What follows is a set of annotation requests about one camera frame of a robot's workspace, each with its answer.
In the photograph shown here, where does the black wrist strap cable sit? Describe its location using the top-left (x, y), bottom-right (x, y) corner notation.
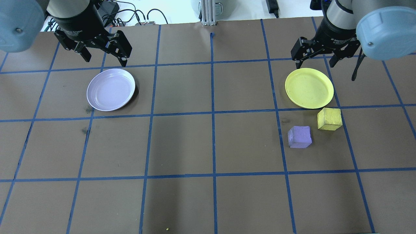
top-left (351, 48), bottom-right (366, 82)

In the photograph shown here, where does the yellow foam block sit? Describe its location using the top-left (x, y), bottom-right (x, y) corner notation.
top-left (317, 108), bottom-right (343, 131)

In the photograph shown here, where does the aluminium frame bar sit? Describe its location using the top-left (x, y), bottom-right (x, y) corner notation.
top-left (201, 0), bottom-right (218, 26)

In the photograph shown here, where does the yellow plate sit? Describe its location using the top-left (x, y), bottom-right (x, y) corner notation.
top-left (285, 68), bottom-right (334, 109)

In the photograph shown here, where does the purple foam block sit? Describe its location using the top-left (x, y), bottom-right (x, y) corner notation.
top-left (288, 126), bottom-right (312, 149)

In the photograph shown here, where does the white round plate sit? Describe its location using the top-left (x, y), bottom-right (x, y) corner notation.
top-left (86, 68), bottom-right (136, 112)

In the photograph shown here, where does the black power adapter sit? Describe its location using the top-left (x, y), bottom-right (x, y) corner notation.
top-left (97, 0), bottom-right (120, 17)
top-left (266, 0), bottom-right (280, 19)

